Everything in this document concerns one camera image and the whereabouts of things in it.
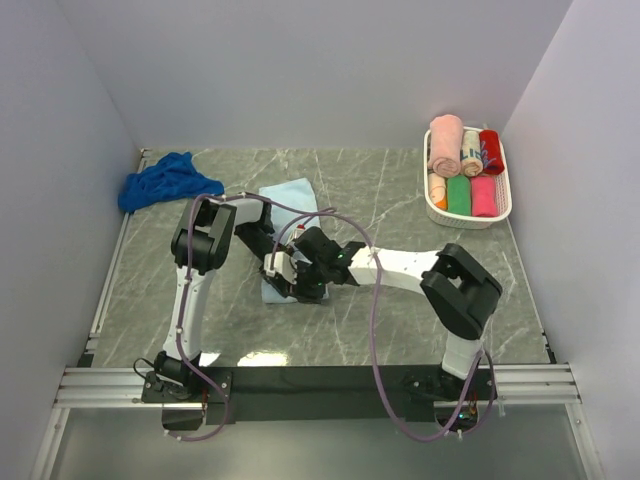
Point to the pink rolled towel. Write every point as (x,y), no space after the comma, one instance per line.
(446,133)

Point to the magenta rolled towel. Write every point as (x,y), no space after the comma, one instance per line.
(483,197)

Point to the red rolled towel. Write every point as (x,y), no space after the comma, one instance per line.
(493,163)

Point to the aluminium rail frame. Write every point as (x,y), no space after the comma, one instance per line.
(111,388)

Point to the white plastic basket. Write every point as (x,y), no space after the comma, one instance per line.
(503,196)

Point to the dark blue crumpled towel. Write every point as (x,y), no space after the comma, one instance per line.
(173,177)

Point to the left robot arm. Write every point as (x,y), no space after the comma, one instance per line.
(200,247)

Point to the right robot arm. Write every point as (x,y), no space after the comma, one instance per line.
(462,293)

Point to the beige rolled towel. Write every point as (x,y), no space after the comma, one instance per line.
(470,154)

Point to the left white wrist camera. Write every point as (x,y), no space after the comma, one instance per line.
(284,261)

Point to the cream orange rolled towel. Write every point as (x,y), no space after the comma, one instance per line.
(437,190)

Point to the green rolled towel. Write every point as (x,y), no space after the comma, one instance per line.
(458,190)

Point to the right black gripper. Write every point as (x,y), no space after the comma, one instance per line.
(306,295)

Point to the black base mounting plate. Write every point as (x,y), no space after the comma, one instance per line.
(417,393)

